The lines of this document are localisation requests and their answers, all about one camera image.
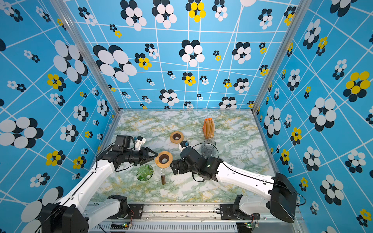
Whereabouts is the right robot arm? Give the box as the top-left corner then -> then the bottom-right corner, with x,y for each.
171,146 -> 298,223

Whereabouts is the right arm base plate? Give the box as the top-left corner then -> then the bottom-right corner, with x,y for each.
216,204 -> 261,221

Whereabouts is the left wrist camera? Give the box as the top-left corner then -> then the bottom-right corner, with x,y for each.
135,136 -> 146,150

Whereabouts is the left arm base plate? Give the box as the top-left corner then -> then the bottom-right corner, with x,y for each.
114,204 -> 144,220

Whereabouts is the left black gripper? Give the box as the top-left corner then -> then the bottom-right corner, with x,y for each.
124,147 -> 158,166

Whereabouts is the grey glass pitcher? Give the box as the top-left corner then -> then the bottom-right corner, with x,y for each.
200,138 -> 218,157

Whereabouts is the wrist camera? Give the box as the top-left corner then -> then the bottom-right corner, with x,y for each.
135,136 -> 146,150
179,141 -> 189,151

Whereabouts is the orange coffee filter pack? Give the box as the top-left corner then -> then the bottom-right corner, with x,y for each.
203,118 -> 215,139

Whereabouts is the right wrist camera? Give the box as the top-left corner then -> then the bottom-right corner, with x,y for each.
179,141 -> 189,151

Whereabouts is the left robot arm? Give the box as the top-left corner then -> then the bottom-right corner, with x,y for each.
35,135 -> 158,233

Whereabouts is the wooden dripper ring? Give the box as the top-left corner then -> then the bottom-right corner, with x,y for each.
154,151 -> 174,169
169,130 -> 185,144

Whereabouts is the green glass dripper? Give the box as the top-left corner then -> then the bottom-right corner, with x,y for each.
136,165 -> 154,182

